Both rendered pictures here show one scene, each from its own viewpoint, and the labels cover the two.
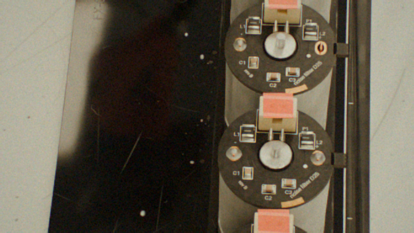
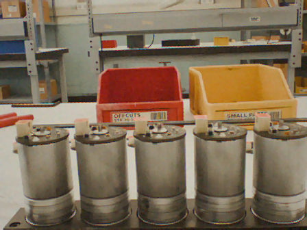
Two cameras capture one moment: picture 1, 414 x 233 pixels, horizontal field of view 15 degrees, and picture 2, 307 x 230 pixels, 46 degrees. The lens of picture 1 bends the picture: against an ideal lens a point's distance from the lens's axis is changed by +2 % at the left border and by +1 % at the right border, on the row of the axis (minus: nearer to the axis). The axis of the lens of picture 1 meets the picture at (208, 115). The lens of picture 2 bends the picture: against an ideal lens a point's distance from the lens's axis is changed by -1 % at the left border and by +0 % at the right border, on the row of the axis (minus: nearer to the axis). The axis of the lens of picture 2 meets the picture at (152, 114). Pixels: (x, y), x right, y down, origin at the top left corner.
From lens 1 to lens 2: 0.36 m
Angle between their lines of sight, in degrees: 79
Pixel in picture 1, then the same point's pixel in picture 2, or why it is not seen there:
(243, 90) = (179, 145)
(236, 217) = (242, 159)
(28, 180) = not seen: outside the picture
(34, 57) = not seen: outside the picture
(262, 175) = (231, 131)
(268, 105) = (201, 118)
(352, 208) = (238, 121)
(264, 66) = (170, 133)
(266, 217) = (260, 116)
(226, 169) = (231, 135)
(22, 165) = not seen: outside the picture
